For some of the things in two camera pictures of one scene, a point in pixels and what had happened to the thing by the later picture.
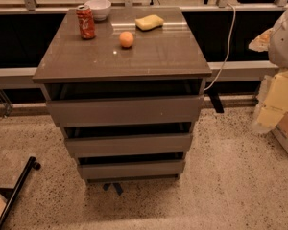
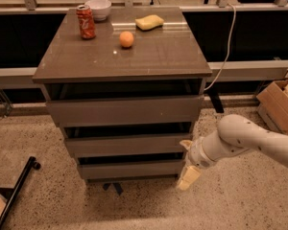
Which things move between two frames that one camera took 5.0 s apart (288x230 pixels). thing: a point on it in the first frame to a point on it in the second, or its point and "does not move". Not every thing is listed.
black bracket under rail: x=217 y=103 does not move
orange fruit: x=126 y=38 does not move
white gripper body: x=284 y=45 to x=197 y=154
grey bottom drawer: x=133 y=171 does not move
